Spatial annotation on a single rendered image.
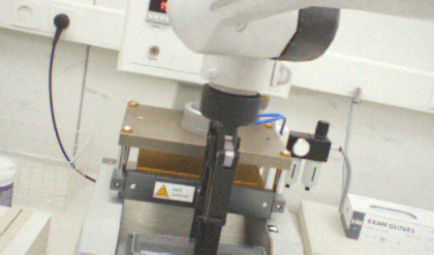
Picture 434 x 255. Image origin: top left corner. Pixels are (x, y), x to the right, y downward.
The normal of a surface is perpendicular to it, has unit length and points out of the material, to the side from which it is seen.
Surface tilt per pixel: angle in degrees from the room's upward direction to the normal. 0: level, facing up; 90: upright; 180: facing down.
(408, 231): 87
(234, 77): 90
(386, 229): 90
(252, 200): 90
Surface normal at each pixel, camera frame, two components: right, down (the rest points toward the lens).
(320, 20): 0.43, 0.11
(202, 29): -0.53, 0.62
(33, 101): -0.06, 0.25
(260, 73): 0.57, 0.33
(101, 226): 0.20, -0.55
